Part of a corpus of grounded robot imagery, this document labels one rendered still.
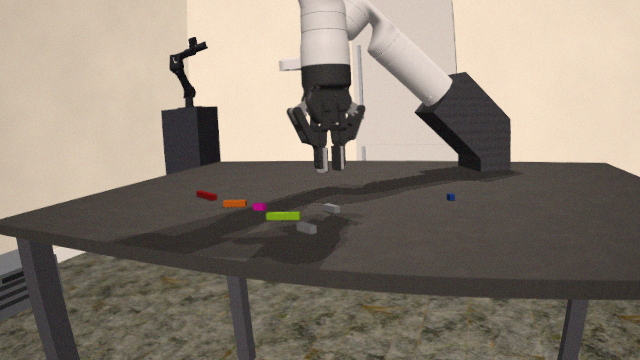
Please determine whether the orange rod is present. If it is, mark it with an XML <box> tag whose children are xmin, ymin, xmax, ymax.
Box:
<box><xmin>223</xmin><ymin>200</ymin><xmax>247</xmax><ymax>207</ymax></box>

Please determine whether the lime green rod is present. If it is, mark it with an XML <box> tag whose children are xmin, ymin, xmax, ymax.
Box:
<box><xmin>266</xmin><ymin>212</ymin><xmax>301</xmax><ymax>220</ymax></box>

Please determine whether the dark red rod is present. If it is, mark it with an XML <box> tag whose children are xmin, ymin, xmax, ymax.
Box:
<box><xmin>197</xmin><ymin>190</ymin><xmax>217</xmax><ymax>201</ymax></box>

